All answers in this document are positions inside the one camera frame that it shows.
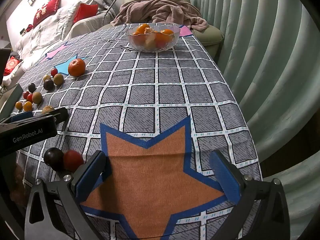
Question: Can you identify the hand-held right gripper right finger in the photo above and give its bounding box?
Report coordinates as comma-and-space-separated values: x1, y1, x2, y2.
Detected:
209, 150, 291, 240

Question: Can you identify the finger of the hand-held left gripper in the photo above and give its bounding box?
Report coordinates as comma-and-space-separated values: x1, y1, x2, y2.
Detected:
10, 111, 34, 123
37, 107, 69, 125

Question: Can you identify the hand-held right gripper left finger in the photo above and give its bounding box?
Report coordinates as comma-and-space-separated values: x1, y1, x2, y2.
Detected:
24, 151, 113, 240

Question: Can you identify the white shallow tray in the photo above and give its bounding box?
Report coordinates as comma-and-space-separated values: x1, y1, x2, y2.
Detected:
0, 84, 24, 115

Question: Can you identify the large mandarin orange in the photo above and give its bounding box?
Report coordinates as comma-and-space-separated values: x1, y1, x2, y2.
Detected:
68, 58, 86, 77

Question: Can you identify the red patterned cushion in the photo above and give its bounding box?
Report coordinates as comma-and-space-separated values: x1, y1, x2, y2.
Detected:
2, 56, 22, 77

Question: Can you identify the white covered sofa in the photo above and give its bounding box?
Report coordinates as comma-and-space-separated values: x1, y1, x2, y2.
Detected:
15, 0, 118, 63

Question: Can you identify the striped white pillow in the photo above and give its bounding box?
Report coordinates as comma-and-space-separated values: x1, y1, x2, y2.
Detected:
61, 1, 84, 34

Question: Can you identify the grey checked cloth with stars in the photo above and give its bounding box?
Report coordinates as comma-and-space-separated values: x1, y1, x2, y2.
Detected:
0, 23, 263, 240

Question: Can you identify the plain red pillow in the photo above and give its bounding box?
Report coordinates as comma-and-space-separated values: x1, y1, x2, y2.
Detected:
73, 3, 98, 23

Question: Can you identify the red embroidered pillow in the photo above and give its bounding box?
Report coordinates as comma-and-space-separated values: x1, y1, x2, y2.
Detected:
32, 0, 62, 27

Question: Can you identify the clear glass bowl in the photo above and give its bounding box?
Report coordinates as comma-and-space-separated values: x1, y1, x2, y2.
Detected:
125, 23, 181, 53

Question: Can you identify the pale green curtain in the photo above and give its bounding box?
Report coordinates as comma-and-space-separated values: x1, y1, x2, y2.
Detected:
192, 0, 320, 240

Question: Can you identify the pink fleece blanket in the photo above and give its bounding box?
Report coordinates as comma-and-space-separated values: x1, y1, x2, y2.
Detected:
111, 0, 208, 30

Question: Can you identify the braided grey cable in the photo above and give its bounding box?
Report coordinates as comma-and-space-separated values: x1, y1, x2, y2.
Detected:
100, 0, 133, 28

